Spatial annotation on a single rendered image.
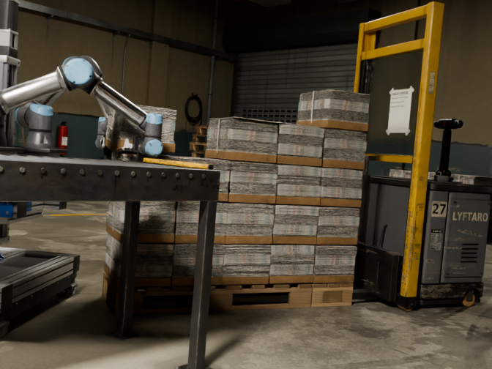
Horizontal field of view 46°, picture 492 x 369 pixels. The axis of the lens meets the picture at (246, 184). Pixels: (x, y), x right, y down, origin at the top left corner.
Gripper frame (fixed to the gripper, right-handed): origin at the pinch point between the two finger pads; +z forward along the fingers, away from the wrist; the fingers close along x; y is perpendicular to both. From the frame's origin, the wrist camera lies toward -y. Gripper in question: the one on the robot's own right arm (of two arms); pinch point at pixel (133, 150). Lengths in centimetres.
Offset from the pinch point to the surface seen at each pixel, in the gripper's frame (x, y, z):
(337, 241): -127, -43, -5
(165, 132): -16.4, 10.5, 2.3
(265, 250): -80, -49, -2
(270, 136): -77, 15, -1
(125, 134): 4.0, 7.6, 3.0
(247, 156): -63, 3, -1
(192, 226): -36, -38, 1
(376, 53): -168, 80, 28
